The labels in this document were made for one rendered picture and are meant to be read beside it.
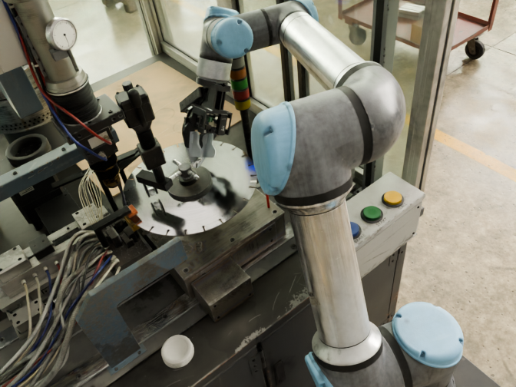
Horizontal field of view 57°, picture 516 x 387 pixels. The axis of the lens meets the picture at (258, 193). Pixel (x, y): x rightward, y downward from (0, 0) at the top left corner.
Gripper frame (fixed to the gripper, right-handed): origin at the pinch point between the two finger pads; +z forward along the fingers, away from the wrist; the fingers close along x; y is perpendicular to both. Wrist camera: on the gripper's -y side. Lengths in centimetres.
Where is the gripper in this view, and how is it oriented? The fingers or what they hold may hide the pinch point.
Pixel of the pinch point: (195, 161)
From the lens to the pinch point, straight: 115.7
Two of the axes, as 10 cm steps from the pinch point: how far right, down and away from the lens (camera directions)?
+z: -1.9, 9.4, 3.0
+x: 7.9, -0.4, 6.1
